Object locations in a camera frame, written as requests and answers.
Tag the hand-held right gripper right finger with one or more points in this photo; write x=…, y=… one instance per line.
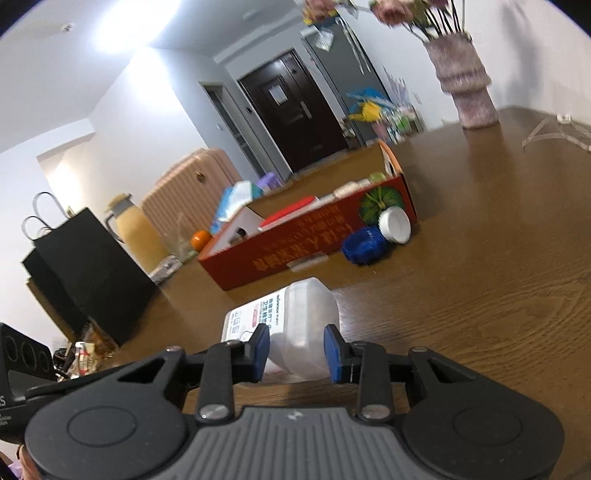
x=334, y=355

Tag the dried pink roses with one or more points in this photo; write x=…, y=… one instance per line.
x=392, y=11

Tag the black paper bag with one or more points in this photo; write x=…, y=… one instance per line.
x=92, y=267

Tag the white plastic bottle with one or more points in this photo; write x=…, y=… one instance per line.
x=300, y=318

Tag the dark entrance door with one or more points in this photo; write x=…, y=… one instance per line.
x=291, y=115

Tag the pink ribbed suitcase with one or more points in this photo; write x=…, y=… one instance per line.
x=184, y=194

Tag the white folded umbrella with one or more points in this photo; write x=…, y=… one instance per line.
x=353, y=44

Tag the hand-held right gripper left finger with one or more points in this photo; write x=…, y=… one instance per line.
x=259, y=350

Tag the yellow thermos jug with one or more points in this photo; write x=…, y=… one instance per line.
x=138, y=235

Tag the white ribbed bottle cap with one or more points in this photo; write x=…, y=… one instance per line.
x=395, y=225

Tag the grey refrigerator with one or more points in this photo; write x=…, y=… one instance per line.
x=337, y=78

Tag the purple feather decoration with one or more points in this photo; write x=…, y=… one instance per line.
x=396, y=87

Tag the interior doorway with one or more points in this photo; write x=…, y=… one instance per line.
x=231, y=124

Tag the blue tissue pack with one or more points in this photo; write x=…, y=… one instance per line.
x=235, y=198

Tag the blue ribbed lid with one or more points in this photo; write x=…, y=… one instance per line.
x=364, y=244

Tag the orange fruit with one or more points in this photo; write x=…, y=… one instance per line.
x=201, y=240

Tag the clear snack packet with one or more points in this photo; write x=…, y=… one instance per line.
x=85, y=357

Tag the clear glass cup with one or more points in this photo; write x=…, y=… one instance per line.
x=182, y=240

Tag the orange cardboard box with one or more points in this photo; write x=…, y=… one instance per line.
x=300, y=240

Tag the clear plastic bag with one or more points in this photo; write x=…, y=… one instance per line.
x=321, y=38

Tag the purple ceramic vase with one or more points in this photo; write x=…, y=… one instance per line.
x=464, y=78

